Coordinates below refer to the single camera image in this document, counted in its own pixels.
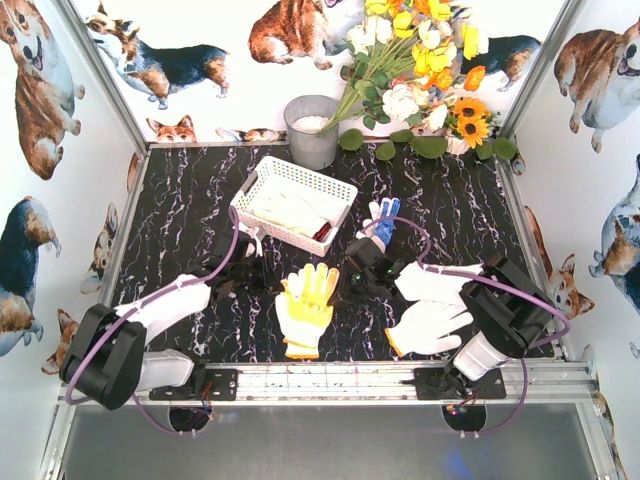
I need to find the cream knit glove red cuff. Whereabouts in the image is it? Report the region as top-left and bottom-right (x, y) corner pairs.
(288, 218), (332, 242)

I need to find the orange dotted work glove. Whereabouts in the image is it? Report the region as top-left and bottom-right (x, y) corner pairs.
(275, 263), (339, 359)

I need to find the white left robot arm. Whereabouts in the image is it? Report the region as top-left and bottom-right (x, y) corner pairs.
(59, 225), (284, 410)

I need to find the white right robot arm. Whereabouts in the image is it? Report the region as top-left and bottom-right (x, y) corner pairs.
(328, 237), (555, 381)

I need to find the white plastic storage basket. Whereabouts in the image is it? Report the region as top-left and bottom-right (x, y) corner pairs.
(231, 156), (358, 257)

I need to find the white cotton glove orange cuff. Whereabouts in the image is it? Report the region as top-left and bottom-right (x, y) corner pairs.
(385, 300), (474, 357)

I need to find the grey metal bucket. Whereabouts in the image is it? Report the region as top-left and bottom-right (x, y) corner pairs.
(283, 95), (339, 171)

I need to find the artificial flower bouquet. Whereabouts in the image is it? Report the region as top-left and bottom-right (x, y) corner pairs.
(322, 1), (517, 161)

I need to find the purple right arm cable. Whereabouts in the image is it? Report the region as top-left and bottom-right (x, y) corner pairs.
(359, 217), (572, 361)

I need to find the aluminium front rail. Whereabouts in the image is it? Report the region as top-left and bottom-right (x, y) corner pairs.
(149, 362), (599, 404)

